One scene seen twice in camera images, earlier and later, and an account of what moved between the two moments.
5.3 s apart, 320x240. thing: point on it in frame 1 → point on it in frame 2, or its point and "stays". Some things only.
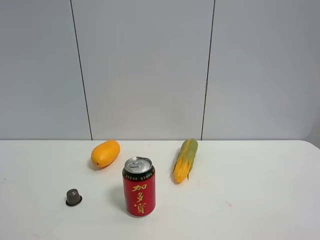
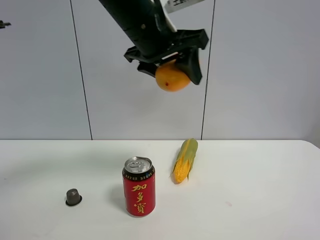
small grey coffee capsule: [73, 197] stays
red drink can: [139, 178] stays
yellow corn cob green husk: [181, 169] stays
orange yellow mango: [105, 153] → [170, 77]
